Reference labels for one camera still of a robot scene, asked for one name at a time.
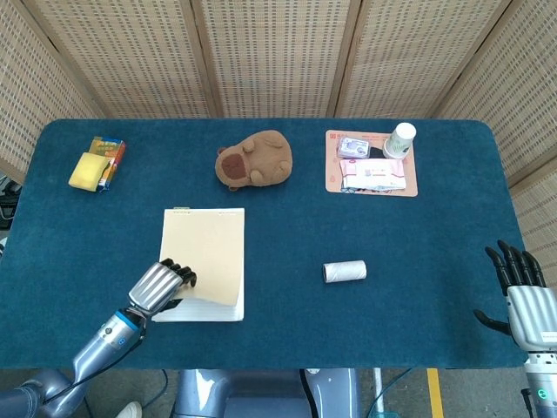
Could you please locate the grey blue robot torso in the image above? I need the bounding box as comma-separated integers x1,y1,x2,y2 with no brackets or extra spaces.
172,368,363,418

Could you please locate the pink tray mat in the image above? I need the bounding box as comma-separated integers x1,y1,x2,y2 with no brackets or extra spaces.
325,129,419,198

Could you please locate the white paper cup leaf print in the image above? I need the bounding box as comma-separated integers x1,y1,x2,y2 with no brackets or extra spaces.
382,122,418,160

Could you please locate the cream notepad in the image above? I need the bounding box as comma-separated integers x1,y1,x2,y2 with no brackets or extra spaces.
151,207,245,323

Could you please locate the yellow sponge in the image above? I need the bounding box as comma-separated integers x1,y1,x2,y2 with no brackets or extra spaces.
68,152,109,192

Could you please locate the woven folding screen panel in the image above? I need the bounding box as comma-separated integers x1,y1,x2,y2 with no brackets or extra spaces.
0,0,105,184
328,0,513,119
19,0,223,119
189,0,365,118
434,0,557,262

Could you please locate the blue carpet table cloth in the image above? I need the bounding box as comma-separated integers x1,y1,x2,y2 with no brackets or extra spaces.
0,118,530,371

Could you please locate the pink white wet wipes pack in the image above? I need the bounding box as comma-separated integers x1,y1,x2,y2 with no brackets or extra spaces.
339,158,408,192

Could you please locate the white shoe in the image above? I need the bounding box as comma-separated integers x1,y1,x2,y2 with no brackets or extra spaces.
115,401,144,418

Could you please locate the colourful orange blue box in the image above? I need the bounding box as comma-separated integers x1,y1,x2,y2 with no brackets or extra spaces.
89,136,127,194

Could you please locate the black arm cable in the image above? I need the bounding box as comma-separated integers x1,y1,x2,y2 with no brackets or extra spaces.
41,321,148,404

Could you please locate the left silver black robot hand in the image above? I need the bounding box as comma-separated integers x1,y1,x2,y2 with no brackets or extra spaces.
127,257,199,322

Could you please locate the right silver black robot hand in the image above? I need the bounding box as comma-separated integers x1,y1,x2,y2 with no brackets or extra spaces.
473,239,557,350

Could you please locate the brown capybara plush toy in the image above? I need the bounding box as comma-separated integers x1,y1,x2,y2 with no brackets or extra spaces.
214,129,293,192

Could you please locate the white paper roll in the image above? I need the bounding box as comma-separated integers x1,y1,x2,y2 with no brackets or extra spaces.
322,260,367,285

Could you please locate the small blue-white packet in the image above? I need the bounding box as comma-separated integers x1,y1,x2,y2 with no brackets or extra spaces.
337,135,372,159

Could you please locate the black equipment clutter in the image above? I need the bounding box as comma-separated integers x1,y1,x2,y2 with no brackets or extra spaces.
0,173,23,233

